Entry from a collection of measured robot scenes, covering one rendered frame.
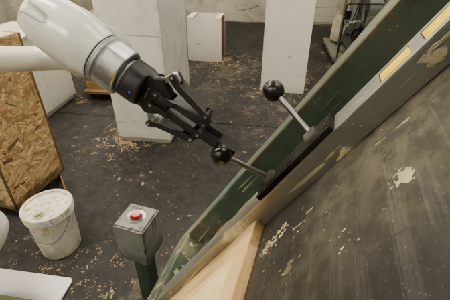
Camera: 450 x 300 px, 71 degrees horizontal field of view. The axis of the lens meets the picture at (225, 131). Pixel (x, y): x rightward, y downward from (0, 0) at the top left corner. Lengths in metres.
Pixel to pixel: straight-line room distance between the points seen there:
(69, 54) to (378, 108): 0.49
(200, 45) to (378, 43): 4.97
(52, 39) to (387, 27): 0.59
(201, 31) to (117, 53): 4.95
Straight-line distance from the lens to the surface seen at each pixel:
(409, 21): 0.70
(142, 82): 0.56
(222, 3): 8.66
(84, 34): 0.59
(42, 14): 0.63
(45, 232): 2.27
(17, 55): 0.81
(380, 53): 0.70
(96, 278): 2.27
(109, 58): 0.57
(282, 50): 4.23
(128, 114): 3.24
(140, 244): 1.20
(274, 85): 0.54
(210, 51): 5.56
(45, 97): 4.16
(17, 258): 2.60
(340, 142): 0.50
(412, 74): 0.47
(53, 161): 2.94
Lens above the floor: 1.77
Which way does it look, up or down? 31 degrees down
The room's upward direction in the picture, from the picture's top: straight up
